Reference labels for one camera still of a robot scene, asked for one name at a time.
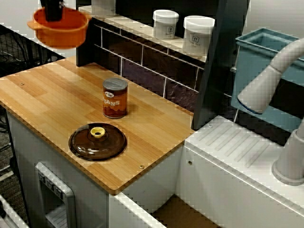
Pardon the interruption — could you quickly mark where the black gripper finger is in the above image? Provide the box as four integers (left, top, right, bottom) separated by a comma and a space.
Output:
44, 0, 65, 23

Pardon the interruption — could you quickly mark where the orange plastic pot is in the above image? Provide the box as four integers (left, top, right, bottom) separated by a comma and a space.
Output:
27, 6, 92, 50

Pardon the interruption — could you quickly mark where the brown beans can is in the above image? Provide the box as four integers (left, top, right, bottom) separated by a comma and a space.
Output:
102, 77, 128, 119

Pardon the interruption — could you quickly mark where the brown glass lid yellow knob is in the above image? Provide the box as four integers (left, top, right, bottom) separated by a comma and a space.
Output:
68, 123, 128, 162

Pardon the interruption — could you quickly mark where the black side panel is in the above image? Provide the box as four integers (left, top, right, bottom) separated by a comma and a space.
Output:
75, 9, 97, 67

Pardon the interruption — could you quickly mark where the white container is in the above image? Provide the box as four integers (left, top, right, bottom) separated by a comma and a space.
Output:
91, 0, 117, 16

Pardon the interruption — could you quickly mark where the white lidded jar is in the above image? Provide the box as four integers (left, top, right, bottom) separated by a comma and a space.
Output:
182, 15, 216, 57
152, 9, 180, 40

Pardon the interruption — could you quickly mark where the white kitchen cabinet front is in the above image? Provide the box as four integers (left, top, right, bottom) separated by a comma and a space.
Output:
6, 111, 110, 228

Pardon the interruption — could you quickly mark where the black upright panel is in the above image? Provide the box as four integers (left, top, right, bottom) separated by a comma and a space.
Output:
191, 0, 250, 131

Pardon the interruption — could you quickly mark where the grey dispenser panel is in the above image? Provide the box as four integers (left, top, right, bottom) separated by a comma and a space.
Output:
35, 161, 76, 228

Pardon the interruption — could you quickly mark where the teal plastic bin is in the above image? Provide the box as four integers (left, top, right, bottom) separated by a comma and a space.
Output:
230, 28, 304, 133

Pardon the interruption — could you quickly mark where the grey toy faucet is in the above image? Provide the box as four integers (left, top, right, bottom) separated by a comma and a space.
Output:
237, 37, 304, 186

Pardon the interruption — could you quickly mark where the white toy sink unit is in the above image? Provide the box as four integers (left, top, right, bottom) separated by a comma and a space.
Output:
109, 115, 304, 228

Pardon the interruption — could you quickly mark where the brown sink bottom board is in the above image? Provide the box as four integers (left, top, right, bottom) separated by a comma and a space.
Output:
152, 193, 223, 228

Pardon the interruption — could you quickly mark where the black wire mesh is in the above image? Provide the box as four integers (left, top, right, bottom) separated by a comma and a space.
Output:
0, 23, 66, 71

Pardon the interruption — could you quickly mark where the aluminium frame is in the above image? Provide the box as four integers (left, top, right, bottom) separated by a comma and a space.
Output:
0, 193, 29, 228

